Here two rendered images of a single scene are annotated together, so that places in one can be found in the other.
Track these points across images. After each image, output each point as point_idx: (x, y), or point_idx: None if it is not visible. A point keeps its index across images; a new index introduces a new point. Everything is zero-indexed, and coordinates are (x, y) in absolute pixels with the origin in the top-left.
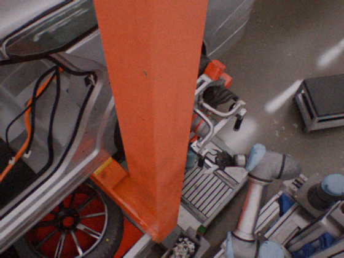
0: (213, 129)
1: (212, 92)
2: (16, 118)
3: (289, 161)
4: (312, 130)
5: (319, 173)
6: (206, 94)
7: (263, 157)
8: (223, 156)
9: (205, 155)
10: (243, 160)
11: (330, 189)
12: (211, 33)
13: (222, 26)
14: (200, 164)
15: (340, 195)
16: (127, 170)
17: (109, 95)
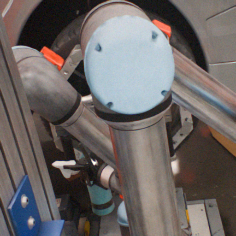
0: (90, 97)
1: (179, 105)
2: None
3: (34, 59)
4: None
5: None
6: (177, 114)
7: (15, 49)
8: (80, 142)
9: (63, 132)
10: (110, 170)
11: (120, 205)
12: (202, 11)
13: (231, 12)
14: (66, 160)
15: (124, 223)
16: (82, 227)
17: (1, 1)
